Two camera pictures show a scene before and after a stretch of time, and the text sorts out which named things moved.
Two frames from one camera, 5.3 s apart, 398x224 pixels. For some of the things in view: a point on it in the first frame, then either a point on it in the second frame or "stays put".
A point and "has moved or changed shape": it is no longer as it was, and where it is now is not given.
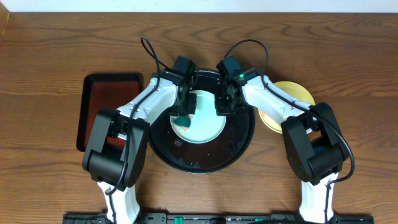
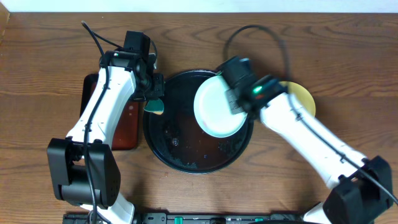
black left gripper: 194,100 → 160,89
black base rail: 216,218 stays put
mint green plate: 206,126 has moved or changed shape
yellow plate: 292,89 stays put
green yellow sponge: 183,121 has moved or changed shape
